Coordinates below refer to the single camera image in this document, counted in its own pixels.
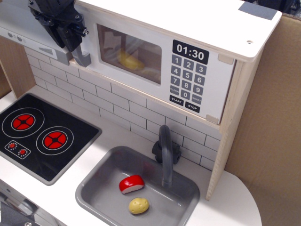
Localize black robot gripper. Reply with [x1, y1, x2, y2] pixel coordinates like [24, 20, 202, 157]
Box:
[28, 0, 88, 52]

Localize white toy microwave door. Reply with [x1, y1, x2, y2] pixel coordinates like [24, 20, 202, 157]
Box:
[75, 1, 236, 124]

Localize wooden toy microwave cabinet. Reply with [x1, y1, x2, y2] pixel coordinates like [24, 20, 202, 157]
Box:
[74, 0, 281, 200]

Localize grey range hood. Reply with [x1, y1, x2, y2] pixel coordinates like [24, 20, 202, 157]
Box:
[0, 0, 73, 65]

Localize yellow toy banana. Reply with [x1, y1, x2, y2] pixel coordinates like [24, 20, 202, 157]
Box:
[117, 49, 144, 70]

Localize black toy stovetop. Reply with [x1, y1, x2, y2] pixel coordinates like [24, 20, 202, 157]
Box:
[0, 94, 102, 186]

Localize dark grey toy faucet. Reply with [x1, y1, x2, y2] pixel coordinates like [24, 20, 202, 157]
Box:
[152, 125, 182, 188]

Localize red toy cheese wedge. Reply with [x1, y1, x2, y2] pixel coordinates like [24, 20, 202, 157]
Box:
[119, 175, 145, 194]

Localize grey toy sink basin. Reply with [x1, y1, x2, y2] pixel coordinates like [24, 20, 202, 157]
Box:
[76, 146, 200, 226]

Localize yellow toy potato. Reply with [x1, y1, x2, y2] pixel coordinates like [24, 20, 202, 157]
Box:
[128, 197, 149, 214]

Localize grey tape patch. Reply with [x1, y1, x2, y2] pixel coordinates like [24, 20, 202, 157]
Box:
[238, 2, 277, 20]

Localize brown cardboard panel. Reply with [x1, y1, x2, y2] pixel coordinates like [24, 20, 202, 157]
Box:
[226, 15, 301, 226]

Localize grey oven front handle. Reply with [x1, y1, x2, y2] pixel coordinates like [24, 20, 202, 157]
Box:
[0, 181, 65, 226]

